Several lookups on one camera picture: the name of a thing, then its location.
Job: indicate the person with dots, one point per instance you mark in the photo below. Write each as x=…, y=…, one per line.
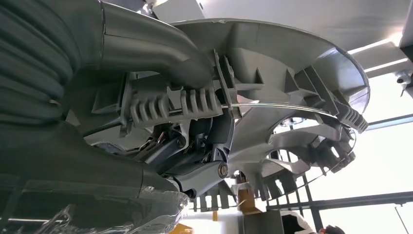
x=332, y=230

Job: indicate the white ceiling camera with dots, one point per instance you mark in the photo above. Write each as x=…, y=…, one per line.
x=403, y=79

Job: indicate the black window frame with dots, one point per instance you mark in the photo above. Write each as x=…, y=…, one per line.
x=355, y=200

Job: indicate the ceiling light strip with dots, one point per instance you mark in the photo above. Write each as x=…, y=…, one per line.
x=371, y=45
x=385, y=65

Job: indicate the clear plastic film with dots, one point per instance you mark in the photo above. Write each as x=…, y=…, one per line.
x=96, y=219

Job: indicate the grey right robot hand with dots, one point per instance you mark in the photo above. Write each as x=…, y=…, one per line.
x=64, y=181

